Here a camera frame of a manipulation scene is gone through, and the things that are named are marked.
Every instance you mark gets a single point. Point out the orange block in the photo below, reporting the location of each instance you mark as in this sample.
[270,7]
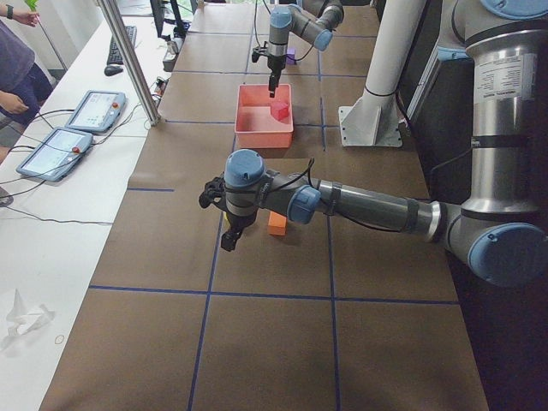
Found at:
[277,224]

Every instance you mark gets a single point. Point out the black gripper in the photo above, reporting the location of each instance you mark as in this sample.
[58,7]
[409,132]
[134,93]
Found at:
[274,64]
[238,222]

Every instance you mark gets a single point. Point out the upper teach pendant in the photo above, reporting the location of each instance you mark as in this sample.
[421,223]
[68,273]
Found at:
[97,111]

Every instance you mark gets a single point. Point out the red block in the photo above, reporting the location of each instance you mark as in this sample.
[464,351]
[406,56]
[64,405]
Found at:
[279,110]

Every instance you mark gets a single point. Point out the aluminium frame post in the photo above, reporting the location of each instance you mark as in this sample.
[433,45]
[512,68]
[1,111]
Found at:
[115,22]

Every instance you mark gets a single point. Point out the teach pendant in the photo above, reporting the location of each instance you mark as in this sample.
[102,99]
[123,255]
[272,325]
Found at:
[97,111]
[56,155]

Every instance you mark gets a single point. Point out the person in purple shirt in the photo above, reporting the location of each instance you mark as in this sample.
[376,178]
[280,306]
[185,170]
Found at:
[24,85]

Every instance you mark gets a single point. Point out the lower teach pendant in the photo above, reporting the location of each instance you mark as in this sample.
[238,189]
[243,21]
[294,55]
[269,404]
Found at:
[56,155]

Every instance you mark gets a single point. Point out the pink bin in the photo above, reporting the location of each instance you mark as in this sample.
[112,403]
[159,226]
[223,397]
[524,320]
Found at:
[254,126]

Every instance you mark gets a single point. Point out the crumpled white paper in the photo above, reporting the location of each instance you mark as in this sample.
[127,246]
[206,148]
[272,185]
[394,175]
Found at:
[18,321]

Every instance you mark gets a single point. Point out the purple block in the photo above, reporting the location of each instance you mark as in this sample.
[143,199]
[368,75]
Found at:
[290,56]

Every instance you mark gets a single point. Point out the black computer mouse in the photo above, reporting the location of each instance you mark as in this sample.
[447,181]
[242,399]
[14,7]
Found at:
[111,70]

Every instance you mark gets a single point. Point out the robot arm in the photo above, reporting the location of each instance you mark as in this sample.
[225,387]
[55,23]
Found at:
[492,232]
[311,21]

